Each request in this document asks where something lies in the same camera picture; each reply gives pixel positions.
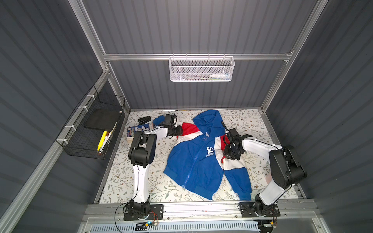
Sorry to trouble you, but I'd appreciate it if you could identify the blue red white hooded jacket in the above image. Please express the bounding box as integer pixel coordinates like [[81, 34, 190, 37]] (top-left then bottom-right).
[[164, 110, 252, 201]]

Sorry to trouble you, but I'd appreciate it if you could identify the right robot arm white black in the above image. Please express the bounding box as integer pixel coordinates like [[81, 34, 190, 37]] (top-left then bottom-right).
[[220, 129, 307, 216]]

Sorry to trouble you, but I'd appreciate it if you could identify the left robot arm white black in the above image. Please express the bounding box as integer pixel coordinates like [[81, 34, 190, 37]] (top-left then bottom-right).
[[128, 113, 183, 204]]

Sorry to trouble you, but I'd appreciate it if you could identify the black stapler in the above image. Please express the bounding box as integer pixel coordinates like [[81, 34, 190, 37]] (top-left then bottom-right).
[[138, 116, 152, 125]]

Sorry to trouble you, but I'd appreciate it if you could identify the white tube in mesh basket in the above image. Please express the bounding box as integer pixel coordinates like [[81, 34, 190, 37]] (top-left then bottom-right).
[[209, 73, 231, 81]]

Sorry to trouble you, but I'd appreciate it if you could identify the black notebook in basket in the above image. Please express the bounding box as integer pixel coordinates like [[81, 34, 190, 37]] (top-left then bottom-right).
[[84, 109, 122, 131]]

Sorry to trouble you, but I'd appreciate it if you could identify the yellow highlighter marker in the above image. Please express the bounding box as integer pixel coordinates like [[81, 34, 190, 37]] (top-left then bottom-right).
[[97, 131, 108, 151]]

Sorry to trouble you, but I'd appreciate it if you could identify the white wire mesh basket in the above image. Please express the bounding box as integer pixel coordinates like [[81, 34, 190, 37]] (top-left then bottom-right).
[[169, 55, 236, 82]]

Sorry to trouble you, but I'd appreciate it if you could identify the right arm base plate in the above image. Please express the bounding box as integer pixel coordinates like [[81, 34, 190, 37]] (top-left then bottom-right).
[[237, 201, 281, 218]]

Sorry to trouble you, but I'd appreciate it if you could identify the black wire wall basket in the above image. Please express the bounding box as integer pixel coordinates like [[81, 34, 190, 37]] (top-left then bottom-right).
[[56, 88, 126, 160]]

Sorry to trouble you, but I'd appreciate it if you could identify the white perforated cable tray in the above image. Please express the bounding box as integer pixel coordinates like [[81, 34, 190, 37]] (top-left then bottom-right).
[[88, 220, 260, 233]]

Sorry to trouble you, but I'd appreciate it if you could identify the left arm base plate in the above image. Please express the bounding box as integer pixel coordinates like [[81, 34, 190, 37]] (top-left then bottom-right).
[[123, 203, 164, 221]]

